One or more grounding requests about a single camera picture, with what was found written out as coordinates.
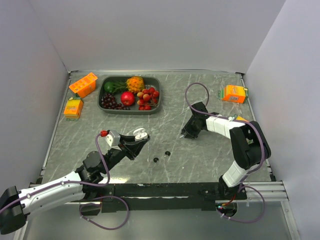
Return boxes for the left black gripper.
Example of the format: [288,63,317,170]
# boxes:
[100,133,148,174]

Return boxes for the white earbud charging case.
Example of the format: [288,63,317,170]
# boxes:
[133,127,149,141]

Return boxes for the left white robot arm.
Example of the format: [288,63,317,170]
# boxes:
[0,128,150,235]

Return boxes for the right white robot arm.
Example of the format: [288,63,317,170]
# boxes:
[181,102,271,199]

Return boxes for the red apple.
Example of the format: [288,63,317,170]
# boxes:
[120,91,135,107]

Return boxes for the dark purple grape bunch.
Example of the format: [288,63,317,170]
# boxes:
[100,93,130,111]

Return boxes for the red lychee cluster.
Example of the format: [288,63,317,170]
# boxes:
[136,87,160,111]

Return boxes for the orange box front right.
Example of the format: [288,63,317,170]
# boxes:
[228,114,248,122]

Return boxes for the orange box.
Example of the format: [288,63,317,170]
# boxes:
[218,84,249,104]
[228,114,248,122]

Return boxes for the orange spiky fruit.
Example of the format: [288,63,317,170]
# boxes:
[126,76,145,94]

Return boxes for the green lime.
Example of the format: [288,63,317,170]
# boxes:
[103,81,115,94]

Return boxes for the orange box back right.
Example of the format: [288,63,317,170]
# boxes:
[218,84,249,104]

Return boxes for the dark grey fruit tray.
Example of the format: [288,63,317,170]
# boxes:
[97,75,162,115]

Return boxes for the orange sponge pack left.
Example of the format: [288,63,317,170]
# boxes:
[63,97,84,121]

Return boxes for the orange carton back left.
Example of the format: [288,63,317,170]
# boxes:
[69,72,98,98]

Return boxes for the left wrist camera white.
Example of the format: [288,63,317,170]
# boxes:
[100,130,121,148]

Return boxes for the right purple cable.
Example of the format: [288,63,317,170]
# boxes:
[184,82,266,176]

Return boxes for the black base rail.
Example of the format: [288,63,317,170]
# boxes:
[68,181,247,214]

